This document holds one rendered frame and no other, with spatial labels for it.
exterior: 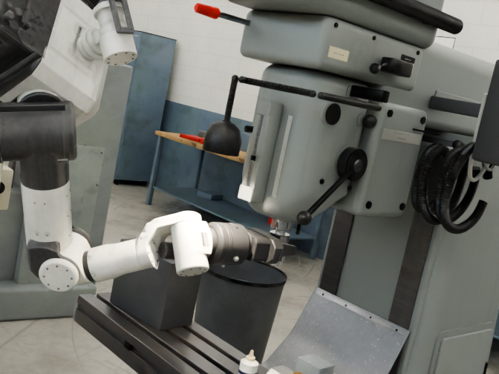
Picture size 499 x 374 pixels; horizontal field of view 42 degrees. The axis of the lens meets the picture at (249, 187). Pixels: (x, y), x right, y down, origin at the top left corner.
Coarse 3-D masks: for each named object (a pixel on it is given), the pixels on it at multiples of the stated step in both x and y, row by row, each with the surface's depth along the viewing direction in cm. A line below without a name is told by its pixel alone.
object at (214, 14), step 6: (198, 6) 128; (204, 6) 129; (210, 6) 130; (198, 12) 129; (204, 12) 129; (210, 12) 130; (216, 12) 131; (222, 12) 133; (216, 18) 132; (222, 18) 133; (228, 18) 134; (234, 18) 135; (240, 18) 136; (246, 24) 138
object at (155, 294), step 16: (144, 272) 176; (160, 272) 172; (176, 272) 171; (112, 288) 185; (128, 288) 180; (144, 288) 176; (160, 288) 172; (176, 288) 173; (192, 288) 178; (128, 304) 180; (144, 304) 176; (160, 304) 172; (176, 304) 174; (192, 304) 179; (144, 320) 176; (160, 320) 172; (176, 320) 176
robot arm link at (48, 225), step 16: (32, 192) 123; (48, 192) 123; (64, 192) 125; (32, 208) 124; (48, 208) 124; (64, 208) 127; (32, 224) 126; (48, 224) 126; (64, 224) 128; (32, 240) 128; (48, 240) 128; (64, 240) 130; (32, 256) 128; (48, 256) 128; (64, 256) 129; (32, 272) 130; (48, 272) 129; (64, 272) 129; (64, 288) 131
